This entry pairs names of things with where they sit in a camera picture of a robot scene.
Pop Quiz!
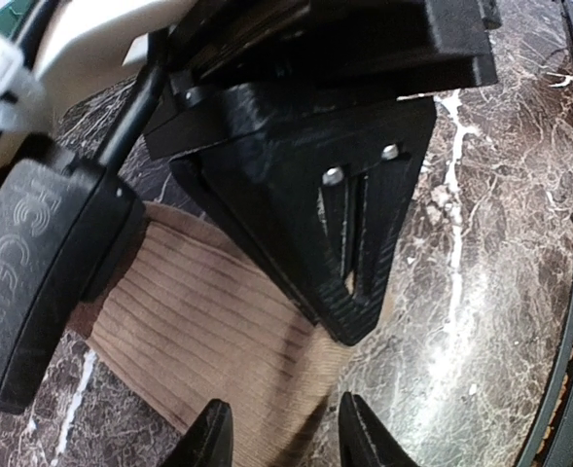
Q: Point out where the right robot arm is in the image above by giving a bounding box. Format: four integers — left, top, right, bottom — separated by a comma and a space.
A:
0, 1, 501, 345

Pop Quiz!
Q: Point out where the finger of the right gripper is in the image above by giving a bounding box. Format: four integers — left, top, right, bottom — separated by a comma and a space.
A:
168, 84, 437, 346

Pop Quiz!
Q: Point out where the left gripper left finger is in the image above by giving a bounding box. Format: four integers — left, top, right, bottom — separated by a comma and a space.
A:
161, 399, 233, 467

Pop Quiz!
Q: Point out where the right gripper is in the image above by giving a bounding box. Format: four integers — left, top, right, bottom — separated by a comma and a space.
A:
144, 1, 499, 159

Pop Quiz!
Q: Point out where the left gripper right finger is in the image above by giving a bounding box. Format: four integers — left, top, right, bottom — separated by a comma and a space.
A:
339, 392, 417, 467

